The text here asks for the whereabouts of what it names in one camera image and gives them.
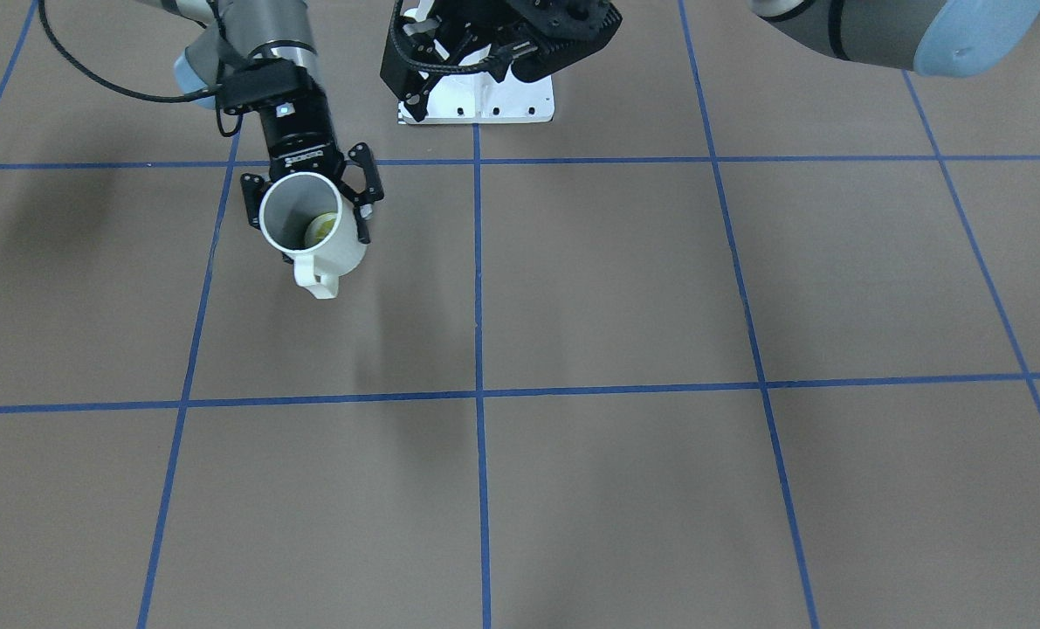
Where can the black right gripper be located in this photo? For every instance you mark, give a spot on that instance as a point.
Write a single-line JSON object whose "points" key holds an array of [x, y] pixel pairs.
{"points": [[303, 133]]}

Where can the white mug with handle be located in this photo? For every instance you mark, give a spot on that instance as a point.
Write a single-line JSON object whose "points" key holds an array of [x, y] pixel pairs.
{"points": [[305, 217]]}

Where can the yellow lemon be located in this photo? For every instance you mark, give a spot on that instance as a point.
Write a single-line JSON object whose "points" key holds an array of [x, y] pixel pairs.
{"points": [[319, 228]]}

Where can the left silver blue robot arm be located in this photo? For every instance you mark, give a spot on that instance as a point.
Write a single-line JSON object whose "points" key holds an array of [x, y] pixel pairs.
{"points": [[929, 38]]}

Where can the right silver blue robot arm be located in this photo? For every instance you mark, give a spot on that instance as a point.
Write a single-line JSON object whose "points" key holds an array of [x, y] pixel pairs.
{"points": [[259, 55]]}

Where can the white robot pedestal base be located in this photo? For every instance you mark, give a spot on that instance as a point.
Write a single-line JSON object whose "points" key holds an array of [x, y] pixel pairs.
{"points": [[478, 99]]}

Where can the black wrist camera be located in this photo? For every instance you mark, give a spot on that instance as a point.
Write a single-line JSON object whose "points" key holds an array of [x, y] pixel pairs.
{"points": [[264, 84]]}

